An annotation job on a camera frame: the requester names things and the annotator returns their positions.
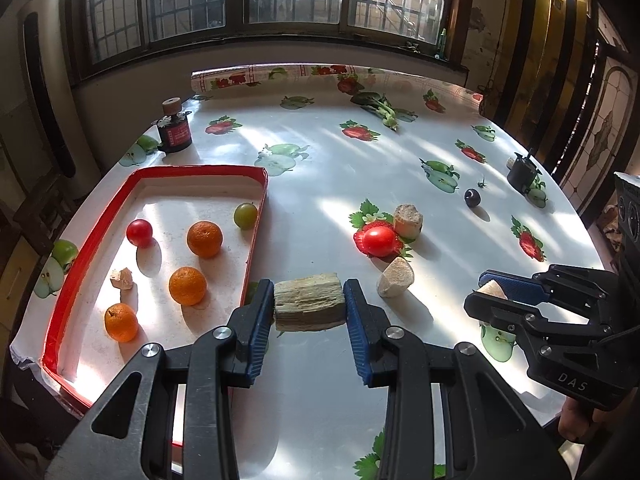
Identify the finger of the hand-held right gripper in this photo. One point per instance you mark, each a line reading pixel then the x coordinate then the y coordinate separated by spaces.
pixel 522 291
pixel 495 312

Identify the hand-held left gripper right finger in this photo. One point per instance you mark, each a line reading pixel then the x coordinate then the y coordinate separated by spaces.
pixel 357 330

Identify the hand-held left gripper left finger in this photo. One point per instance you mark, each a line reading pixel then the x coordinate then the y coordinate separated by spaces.
pixel 257 330

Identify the rectangular beige stalk piece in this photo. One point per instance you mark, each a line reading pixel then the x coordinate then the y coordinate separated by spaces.
pixel 310 305

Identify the orange tangerine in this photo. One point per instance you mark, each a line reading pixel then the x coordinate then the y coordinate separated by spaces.
pixel 187 285
pixel 205 239
pixel 121 322

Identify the red rimmed white tray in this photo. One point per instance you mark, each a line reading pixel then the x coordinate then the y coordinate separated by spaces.
pixel 175 260

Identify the yellow-green grape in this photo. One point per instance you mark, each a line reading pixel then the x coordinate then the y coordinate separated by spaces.
pixel 245 215

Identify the small beige stalk piece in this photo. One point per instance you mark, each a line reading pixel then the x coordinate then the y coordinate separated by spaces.
pixel 121 278

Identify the red tomato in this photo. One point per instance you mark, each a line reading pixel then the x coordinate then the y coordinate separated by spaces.
pixel 378 240
pixel 139 232

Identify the person's right hand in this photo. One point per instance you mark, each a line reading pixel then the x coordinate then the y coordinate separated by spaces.
pixel 577 422

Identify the dark purple grape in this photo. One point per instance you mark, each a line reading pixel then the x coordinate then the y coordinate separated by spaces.
pixel 472 197

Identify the small dark stem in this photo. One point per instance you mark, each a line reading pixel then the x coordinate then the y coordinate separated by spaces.
pixel 482 182

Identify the small black container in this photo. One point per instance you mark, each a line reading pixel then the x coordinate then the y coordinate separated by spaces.
pixel 522 172

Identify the round beige stalk piece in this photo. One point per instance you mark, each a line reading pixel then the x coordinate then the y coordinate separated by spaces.
pixel 407 220

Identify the patterned glass door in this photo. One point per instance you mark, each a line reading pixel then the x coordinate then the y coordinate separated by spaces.
pixel 600 130

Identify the dark bottle with cork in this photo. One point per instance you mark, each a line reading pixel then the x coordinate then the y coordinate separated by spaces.
pixel 174 130

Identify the green leafy vegetable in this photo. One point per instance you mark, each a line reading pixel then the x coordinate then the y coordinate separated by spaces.
pixel 380 105

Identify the dark wooden chair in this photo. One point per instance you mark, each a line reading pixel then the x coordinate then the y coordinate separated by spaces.
pixel 45 215

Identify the green bottle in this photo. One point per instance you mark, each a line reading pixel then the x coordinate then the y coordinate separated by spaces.
pixel 442 42

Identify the white standing air conditioner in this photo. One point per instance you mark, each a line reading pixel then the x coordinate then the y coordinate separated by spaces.
pixel 50 85

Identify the dark framed barred window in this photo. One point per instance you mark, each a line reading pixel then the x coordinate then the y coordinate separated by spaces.
pixel 260 0

